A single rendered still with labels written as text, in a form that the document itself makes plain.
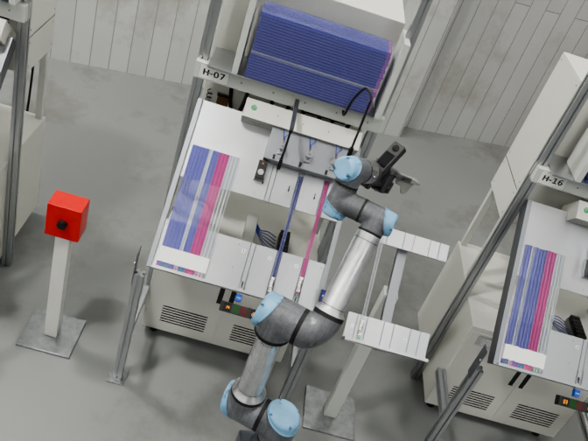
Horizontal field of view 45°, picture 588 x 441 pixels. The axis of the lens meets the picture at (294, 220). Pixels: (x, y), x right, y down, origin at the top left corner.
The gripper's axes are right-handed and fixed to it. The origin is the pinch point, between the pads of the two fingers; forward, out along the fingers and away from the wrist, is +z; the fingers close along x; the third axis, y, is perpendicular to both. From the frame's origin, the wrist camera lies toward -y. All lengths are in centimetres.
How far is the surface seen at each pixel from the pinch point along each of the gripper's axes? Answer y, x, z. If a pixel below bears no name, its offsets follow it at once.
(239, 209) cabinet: 67, -90, 47
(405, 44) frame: -36, -36, 24
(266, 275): 67, -37, 12
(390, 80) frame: -22, -37, 28
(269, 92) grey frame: 4, -73, 10
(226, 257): 67, -51, 1
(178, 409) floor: 147, -48, 15
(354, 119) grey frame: -1, -47, 33
